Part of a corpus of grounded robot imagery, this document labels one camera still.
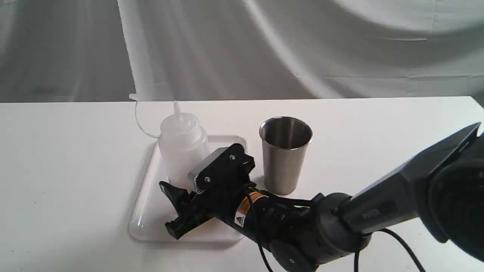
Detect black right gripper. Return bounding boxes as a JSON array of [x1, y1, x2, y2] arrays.
[[159, 181, 313, 250]]

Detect clear squeeze bottle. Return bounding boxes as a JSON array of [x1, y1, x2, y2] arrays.
[[135, 100, 209, 191]]

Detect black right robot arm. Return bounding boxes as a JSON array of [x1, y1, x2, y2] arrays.
[[159, 122, 484, 272]]

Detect stainless steel cup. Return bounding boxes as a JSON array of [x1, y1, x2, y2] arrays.
[[259, 116, 313, 196]]

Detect white plastic tray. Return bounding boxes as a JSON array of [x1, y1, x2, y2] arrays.
[[128, 143, 242, 246]]

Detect grey fabric backdrop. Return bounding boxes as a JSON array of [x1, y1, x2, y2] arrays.
[[0, 0, 484, 103]]

